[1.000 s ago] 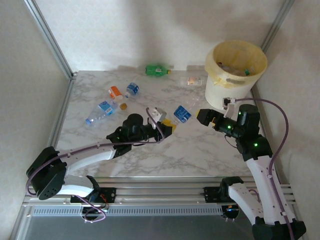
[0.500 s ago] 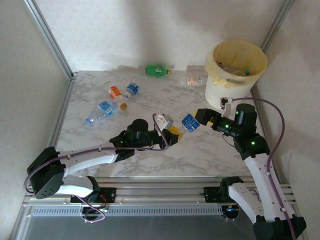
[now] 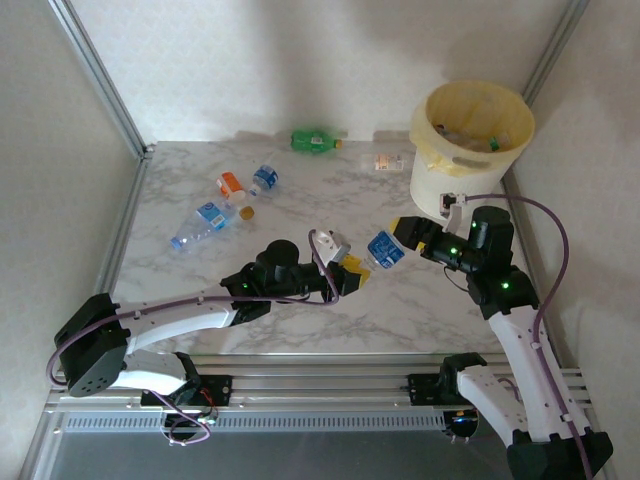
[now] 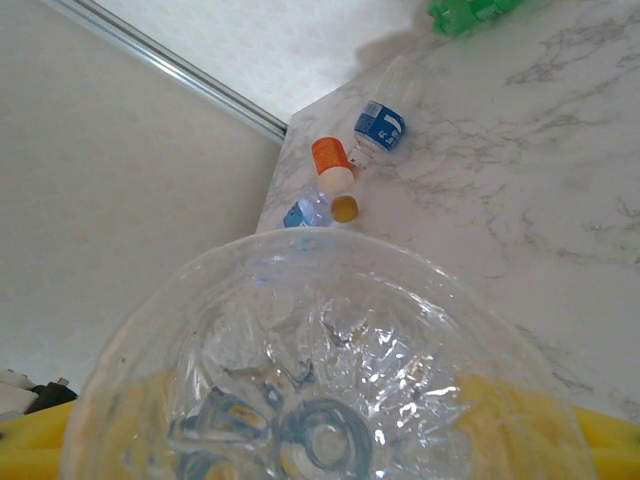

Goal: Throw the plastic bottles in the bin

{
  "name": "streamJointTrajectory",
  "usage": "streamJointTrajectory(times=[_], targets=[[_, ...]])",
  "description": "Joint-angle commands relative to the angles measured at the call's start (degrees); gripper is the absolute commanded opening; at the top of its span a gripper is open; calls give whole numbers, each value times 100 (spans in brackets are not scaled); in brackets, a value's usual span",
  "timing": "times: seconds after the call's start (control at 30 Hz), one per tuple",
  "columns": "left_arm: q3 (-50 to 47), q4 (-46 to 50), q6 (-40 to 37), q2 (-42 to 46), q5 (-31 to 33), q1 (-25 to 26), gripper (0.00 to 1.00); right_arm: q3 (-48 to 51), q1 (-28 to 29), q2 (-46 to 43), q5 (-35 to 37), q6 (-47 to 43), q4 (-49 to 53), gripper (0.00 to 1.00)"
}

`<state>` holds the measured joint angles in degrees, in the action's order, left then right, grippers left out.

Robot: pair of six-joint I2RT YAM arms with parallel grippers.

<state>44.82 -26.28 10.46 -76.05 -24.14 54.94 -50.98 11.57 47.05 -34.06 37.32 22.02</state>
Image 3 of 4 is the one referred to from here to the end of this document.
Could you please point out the clear bottle amber cap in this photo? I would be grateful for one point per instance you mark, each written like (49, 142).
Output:
(247, 213)

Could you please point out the large clear bottle cyan label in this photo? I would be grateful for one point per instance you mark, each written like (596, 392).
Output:
(212, 214)

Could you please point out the blue label bottle white cap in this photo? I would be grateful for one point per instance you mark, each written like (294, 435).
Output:
(265, 176)

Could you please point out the white bottle orange label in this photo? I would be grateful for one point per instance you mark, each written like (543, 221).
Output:
(230, 184)

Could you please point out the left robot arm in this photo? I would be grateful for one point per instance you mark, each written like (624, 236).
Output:
(170, 317)

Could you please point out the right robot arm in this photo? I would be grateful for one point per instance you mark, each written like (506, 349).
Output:
(525, 360)

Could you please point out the cream plastic bin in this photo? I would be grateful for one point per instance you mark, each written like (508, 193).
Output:
(435, 185)

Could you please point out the yellow bin liner bag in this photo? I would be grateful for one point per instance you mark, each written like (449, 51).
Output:
(500, 110)

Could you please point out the clear bottle tan label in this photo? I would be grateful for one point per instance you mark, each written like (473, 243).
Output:
(385, 161)

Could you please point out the green plastic bottle yellow cap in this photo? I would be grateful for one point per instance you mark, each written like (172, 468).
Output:
(312, 141)

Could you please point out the black controller board with LED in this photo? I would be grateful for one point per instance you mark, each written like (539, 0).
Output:
(460, 426)
(197, 422)

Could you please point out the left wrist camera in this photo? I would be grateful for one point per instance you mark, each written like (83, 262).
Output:
(327, 245)

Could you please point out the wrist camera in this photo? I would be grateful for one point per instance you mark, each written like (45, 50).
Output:
(327, 245)
(452, 210)

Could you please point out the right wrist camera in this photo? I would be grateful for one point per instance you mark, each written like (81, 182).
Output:
(452, 210)

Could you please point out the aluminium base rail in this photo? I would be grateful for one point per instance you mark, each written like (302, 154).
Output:
(325, 385)

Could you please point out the aluminium frame rail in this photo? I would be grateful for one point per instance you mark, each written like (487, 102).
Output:
(120, 250)

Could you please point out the aluminium frame post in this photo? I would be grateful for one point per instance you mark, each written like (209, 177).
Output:
(102, 75)
(555, 45)

